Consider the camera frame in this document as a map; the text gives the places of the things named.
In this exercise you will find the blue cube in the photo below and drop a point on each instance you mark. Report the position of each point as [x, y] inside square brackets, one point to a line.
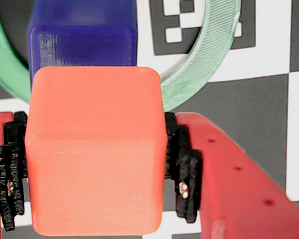
[84, 44]

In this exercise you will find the orange cube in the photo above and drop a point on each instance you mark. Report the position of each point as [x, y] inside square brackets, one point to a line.
[94, 154]

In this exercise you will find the black white marker checkerboard mat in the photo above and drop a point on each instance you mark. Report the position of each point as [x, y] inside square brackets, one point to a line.
[264, 104]

